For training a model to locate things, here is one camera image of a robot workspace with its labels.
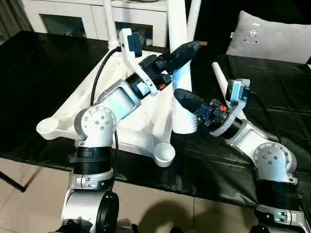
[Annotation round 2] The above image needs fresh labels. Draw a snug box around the white plastic table leg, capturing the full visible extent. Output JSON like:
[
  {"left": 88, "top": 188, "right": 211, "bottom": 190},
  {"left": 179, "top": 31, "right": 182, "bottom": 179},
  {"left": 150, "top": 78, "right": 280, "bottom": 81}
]
[
  {"left": 103, "top": 0, "right": 120, "bottom": 56},
  {"left": 166, "top": 0, "right": 199, "bottom": 134},
  {"left": 186, "top": 0, "right": 203, "bottom": 42},
  {"left": 211, "top": 62, "right": 246, "bottom": 120}
]

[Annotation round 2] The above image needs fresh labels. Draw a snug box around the white plastic table top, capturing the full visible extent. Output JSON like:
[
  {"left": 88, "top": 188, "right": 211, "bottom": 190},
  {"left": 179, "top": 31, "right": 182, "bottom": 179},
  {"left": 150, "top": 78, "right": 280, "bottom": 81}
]
[{"left": 36, "top": 45, "right": 193, "bottom": 168}]

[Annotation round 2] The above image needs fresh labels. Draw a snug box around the dark blue cabinet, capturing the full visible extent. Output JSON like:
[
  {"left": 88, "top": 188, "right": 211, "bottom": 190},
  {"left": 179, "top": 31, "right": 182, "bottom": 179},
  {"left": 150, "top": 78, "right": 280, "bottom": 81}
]
[{"left": 167, "top": 0, "right": 311, "bottom": 56}]

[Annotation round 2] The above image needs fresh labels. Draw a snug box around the grey cushion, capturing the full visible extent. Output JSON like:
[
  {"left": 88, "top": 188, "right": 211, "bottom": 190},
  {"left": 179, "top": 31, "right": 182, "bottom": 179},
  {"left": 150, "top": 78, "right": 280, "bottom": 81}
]
[{"left": 225, "top": 10, "right": 311, "bottom": 65}]

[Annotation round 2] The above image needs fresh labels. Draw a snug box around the white cabinet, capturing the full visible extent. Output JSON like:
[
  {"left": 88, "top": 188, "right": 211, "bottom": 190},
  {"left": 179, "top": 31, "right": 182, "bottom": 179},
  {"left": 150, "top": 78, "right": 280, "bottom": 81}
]
[{"left": 21, "top": 0, "right": 171, "bottom": 48}]

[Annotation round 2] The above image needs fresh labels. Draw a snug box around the black mat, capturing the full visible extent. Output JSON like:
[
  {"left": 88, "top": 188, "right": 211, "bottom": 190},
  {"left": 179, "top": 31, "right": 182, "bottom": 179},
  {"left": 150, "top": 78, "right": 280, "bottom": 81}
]
[{"left": 0, "top": 30, "right": 311, "bottom": 208}]

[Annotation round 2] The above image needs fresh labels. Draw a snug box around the black stand leg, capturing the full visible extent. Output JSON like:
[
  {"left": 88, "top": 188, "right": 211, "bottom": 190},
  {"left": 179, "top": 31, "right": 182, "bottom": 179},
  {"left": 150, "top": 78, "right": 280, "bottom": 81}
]
[{"left": 0, "top": 166, "right": 42, "bottom": 193}]

